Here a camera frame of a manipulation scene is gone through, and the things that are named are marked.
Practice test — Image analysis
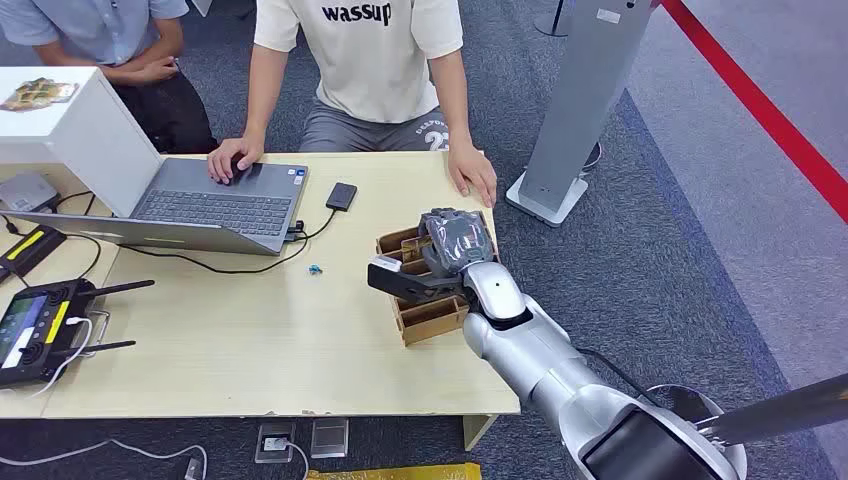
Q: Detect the person's right hand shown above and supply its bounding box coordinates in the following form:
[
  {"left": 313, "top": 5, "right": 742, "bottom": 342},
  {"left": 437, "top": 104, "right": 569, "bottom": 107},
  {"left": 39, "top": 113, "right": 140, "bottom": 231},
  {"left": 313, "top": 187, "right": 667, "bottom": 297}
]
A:
[{"left": 207, "top": 135, "right": 267, "bottom": 187}]

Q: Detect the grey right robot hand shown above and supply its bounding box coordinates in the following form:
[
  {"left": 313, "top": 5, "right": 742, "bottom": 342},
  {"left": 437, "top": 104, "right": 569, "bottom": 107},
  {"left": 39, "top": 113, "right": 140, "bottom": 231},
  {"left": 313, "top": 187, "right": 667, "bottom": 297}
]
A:
[{"left": 417, "top": 207, "right": 497, "bottom": 279}]

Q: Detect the person's left hand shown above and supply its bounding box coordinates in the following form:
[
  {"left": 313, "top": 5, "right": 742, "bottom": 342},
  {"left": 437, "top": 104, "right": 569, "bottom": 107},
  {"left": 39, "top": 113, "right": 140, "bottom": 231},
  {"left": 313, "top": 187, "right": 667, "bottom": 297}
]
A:
[{"left": 447, "top": 142, "right": 499, "bottom": 210}]

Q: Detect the brown gold card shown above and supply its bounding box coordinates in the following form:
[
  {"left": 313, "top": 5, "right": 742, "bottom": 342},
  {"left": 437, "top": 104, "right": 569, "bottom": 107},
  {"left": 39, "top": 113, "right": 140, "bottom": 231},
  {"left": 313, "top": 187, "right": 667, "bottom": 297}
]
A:
[{"left": 400, "top": 235, "right": 435, "bottom": 265}]

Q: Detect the brown wooden card holder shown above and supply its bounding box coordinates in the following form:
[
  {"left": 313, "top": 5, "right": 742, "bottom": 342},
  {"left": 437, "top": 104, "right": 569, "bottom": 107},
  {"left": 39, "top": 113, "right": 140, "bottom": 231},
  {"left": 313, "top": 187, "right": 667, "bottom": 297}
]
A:
[{"left": 375, "top": 223, "right": 499, "bottom": 348}]

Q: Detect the person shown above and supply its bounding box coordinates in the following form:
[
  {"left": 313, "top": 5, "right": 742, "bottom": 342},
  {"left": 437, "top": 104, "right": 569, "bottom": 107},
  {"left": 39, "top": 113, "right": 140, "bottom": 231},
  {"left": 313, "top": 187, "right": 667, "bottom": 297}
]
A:
[
  {"left": 0, "top": 0, "right": 221, "bottom": 156},
  {"left": 207, "top": 0, "right": 499, "bottom": 210}
]

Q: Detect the grey open laptop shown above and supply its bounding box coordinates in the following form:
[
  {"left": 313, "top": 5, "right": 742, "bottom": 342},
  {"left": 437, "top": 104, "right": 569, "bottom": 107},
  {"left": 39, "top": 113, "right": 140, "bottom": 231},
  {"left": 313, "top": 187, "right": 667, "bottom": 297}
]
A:
[{"left": 0, "top": 157, "right": 310, "bottom": 258}]

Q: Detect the black external drive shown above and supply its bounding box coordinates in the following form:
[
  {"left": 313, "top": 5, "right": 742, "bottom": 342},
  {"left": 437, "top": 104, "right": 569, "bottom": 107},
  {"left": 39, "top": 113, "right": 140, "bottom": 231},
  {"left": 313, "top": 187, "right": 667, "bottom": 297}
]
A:
[{"left": 325, "top": 182, "right": 359, "bottom": 213}]

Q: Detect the grey kiosk stand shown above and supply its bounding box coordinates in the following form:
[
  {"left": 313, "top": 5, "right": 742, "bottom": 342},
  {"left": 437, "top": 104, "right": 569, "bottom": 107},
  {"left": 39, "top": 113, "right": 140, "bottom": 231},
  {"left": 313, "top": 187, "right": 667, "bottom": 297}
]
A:
[{"left": 505, "top": 0, "right": 658, "bottom": 229}]

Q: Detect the white box cabinet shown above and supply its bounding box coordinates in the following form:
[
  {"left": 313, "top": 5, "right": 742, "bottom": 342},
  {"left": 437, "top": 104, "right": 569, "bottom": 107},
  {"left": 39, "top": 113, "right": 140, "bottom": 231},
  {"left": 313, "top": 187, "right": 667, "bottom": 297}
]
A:
[{"left": 0, "top": 66, "right": 166, "bottom": 219}]

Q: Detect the dark stanchion base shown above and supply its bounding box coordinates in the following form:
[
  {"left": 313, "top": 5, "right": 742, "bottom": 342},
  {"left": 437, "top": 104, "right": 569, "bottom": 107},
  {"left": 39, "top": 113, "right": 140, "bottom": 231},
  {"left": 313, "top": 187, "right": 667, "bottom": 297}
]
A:
[{"left": 533, "top": 0, "right": 575, "bottom": 39}]

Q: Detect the wooden table leg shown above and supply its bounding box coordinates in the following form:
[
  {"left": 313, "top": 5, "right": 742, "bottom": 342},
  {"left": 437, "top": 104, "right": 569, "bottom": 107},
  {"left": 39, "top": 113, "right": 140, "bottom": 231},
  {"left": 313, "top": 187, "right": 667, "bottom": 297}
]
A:
[{"left": 461, "top": 414, "right": 500, "bottom": 453}]

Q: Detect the gold foil packet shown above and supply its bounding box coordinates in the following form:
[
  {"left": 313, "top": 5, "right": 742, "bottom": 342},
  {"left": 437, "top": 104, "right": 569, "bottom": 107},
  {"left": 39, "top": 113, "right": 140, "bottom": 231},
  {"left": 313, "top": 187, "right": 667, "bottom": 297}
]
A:
[{"left": 0, "top": 77, "right": 80, "bottom": 113}]

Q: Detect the grey power adapter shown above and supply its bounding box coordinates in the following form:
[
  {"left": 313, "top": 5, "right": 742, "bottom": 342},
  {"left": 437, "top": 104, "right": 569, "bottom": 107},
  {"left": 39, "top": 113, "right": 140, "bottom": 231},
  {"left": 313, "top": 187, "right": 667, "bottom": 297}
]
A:
[{"left": 0, "top": 171, "right": 62, "bottom": 214}]

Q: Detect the black battery yellow label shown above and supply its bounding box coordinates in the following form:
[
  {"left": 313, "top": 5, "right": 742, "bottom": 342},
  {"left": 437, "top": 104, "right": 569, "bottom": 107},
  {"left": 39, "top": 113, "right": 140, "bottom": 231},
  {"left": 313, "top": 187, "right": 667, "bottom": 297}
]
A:
[{"left": 0, "top": 225, "right": 68, "bottom": 284}]

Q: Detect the metal floor plate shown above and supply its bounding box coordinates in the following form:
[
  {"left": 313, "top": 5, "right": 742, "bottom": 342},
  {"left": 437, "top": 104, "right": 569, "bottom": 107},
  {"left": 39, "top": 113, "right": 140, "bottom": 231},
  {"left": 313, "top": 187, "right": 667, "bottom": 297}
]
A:
[{"left": 309, "top": 417, "right": 350, "bottom": 460}]

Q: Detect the yellow bag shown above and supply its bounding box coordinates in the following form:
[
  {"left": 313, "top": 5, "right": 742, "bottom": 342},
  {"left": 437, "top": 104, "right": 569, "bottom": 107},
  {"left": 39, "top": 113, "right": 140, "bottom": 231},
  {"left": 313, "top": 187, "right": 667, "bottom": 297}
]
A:
[{"left": 305, "top": 462, "right": 484, "bottom": 480}]

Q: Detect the black remote controller with screen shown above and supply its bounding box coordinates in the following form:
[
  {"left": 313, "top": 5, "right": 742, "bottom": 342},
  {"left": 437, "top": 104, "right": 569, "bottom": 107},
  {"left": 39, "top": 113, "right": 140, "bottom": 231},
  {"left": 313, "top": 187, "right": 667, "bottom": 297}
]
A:
[{"left": 0, "top": 278, "right": 157, "bottom": 391}]

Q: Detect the floor socket with plug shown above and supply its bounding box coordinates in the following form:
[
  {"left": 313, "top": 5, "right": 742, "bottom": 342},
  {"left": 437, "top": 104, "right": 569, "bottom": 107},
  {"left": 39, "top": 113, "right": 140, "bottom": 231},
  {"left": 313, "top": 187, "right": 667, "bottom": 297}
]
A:
[{"left": 254, "top": 421, "right": 298, "bottom": 465}]

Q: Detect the chrome stanchion base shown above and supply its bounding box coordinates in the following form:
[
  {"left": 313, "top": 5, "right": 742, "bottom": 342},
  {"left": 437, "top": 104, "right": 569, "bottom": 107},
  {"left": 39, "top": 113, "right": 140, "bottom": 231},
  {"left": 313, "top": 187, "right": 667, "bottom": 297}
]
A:
[{"left": 645, "top": 384, "right": 749, "bottom": 480}]

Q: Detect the metal stanchion pole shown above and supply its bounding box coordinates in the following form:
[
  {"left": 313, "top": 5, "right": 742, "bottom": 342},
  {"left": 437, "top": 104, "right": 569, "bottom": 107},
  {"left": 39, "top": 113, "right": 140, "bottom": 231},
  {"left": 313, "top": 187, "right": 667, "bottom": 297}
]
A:
[{"left": 694, "top": 372, "right": 848, "bottom": 449}]

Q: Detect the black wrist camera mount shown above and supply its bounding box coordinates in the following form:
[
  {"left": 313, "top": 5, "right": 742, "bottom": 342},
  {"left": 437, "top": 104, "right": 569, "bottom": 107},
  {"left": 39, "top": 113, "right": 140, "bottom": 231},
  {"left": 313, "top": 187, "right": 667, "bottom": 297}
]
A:
[{"left": 366, "top": 256, "right": 476, "bottom": 308}]

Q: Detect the black laptop power cable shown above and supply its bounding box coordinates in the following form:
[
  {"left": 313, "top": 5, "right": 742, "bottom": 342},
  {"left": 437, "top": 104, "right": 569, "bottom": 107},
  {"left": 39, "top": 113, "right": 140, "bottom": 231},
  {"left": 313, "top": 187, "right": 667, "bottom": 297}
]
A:
[{"left": 117, "top": 221, "right": 311, "bottom": 276}]

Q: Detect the black drive cable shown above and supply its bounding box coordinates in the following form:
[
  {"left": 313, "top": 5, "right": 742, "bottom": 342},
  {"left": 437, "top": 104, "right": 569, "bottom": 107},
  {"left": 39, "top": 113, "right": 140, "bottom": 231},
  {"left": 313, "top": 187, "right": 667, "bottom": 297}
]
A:
[{"left": 288, "top": 208, "right": 339, "bottom": 244}]

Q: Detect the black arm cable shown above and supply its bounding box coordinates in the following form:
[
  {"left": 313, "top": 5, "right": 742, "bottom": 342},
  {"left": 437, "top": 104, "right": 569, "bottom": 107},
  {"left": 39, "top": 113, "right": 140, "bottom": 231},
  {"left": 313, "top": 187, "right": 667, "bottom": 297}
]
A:
[{"left": 574, "top": 347, "right": 664, "bottom": 409}]

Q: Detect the white controller cable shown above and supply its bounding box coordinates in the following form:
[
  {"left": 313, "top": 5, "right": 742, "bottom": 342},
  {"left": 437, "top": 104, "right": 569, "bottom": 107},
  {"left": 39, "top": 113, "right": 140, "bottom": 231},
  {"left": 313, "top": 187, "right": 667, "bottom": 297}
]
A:
[{"left": 26, "top": 316, "right": 95, "bottom": 400}]

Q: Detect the white socket cable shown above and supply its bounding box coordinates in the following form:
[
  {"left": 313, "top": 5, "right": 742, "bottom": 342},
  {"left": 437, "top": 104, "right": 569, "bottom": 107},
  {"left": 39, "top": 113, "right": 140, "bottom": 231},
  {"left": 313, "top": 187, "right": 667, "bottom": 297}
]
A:
[{"left": 281, "top": 439, "right": 311, "bottom": 480}]

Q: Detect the white floor cable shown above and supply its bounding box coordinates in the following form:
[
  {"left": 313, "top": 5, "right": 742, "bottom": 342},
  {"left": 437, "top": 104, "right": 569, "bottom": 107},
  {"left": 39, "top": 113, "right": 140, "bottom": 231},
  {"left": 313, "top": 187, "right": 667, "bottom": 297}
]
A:
[{"left": 0, "top": 437, "right": 209, "bottom": 480}]

